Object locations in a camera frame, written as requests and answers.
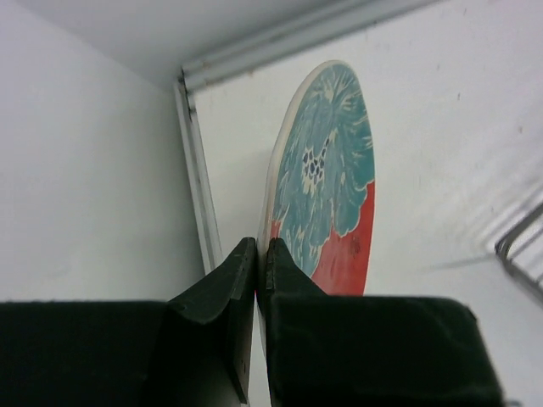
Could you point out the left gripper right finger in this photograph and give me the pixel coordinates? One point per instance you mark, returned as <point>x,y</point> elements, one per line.
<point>360,339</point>

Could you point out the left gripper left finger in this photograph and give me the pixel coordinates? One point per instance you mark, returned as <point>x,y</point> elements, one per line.
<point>193,350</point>

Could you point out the red and teal plate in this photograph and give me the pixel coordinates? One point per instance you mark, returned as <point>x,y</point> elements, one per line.
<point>315,240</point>

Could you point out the wire dish rack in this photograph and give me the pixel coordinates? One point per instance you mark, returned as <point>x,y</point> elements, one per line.
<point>520,254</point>

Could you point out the aluminium table frame rail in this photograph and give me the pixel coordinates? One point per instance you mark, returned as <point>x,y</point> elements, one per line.
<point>264,47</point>

